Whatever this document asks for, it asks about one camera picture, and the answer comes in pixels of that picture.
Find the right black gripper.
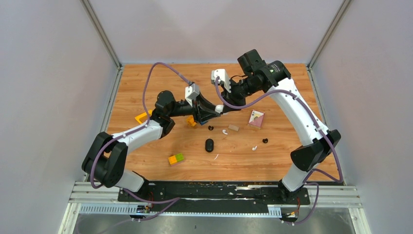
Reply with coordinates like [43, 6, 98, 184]
[221, 75, 261, 112]

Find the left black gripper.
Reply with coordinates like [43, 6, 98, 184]
[168, 91, 221, 123]

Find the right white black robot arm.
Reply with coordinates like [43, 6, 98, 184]
[211, 49, 343, 204]

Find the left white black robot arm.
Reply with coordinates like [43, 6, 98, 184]
[81, 90, 224, 201]

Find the black oval case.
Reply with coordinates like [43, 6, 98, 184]
[205, 138, 214, 153]

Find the yellow toy brick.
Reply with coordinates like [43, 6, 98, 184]
[186, 116, 197, 127]

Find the pink card box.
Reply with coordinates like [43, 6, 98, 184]
[248, 110, 265, 129]

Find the small wooden block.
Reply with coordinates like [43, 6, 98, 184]
[228, 124, 240, 132]

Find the orange green toy brick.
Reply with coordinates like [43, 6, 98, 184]
[168, 153, 185, 166]

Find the orange triangular plastic piece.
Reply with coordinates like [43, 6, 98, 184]
[134, 110, 152, 124]

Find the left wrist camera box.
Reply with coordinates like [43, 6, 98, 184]
[185, 83, 200, 108]

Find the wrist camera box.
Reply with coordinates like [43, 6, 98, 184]
[185, 83, 200, 108]
[210, 69, 231, 93]

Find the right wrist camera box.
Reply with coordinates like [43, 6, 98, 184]
[210, 69, 231, 93]

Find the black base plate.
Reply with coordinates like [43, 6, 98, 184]
[135, 181, 310, 214]

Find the white slotted cable duct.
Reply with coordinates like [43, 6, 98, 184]
[79, 205, 282, 217]

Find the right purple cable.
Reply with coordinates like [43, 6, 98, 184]
[214, 76, 344, 226]

